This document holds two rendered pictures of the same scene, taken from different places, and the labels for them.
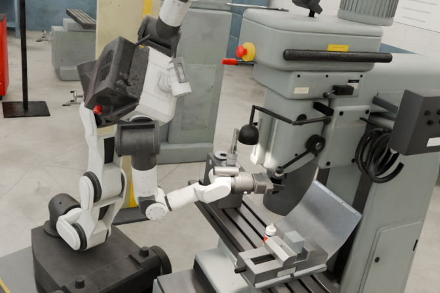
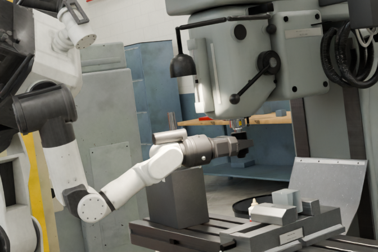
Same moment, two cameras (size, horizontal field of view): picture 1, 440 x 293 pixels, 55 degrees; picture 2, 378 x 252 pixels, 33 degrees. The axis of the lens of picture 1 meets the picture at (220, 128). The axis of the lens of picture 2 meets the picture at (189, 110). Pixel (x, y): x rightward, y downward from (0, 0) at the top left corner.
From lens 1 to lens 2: 0.69 m
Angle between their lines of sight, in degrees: 19
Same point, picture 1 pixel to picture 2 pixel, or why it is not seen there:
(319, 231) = not seen: hidden behind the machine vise
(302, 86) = not seen: outside the picture
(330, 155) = (292, 77)
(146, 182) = (68, 164)
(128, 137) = (30, 100)
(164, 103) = (66, 63)
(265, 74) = not seen: outside the picture
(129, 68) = (13, 26)
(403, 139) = (364, 7)
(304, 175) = not seen: hidden behind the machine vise
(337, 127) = (287, 37)
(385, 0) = not seen: outside the picture
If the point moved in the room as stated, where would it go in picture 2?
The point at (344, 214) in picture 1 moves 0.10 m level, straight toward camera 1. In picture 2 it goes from (346, 173) to (345, 179)
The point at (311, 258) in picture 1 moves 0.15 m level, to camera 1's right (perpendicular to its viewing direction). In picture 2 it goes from (318, 212) to (371, 204)
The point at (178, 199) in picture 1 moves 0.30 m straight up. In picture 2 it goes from (117, 187) to (102, 77)
